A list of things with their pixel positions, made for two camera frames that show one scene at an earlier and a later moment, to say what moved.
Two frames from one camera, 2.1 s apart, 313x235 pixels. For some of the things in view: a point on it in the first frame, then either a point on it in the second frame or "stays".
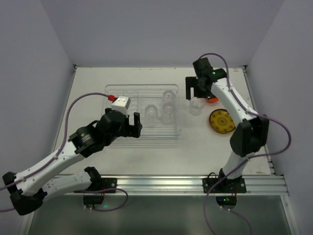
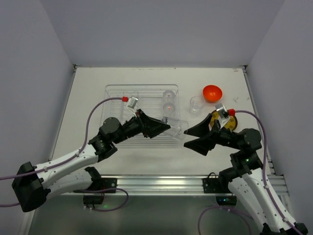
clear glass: [151, 115] to [177, 128]
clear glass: [196, 105] stays
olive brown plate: [220, 121] stays
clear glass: [168, 110] stays
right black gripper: [192, 81] to [215, 134]
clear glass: [168, 96] stays
